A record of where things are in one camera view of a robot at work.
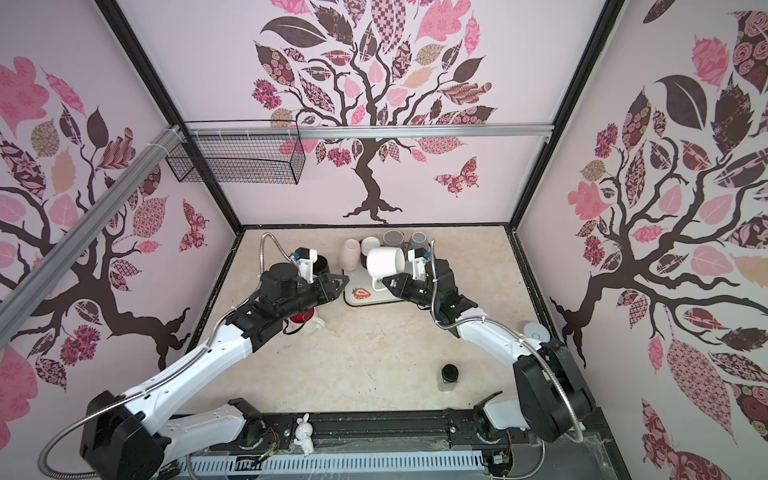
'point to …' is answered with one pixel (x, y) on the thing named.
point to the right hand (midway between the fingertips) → (383, 278)
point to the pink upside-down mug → (349, 254)
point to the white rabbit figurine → (303, 435)
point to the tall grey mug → (393, 239)
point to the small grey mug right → (418, 240)
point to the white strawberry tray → (358, 289)
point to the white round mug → (384, 262)
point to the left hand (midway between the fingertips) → (345, 285)
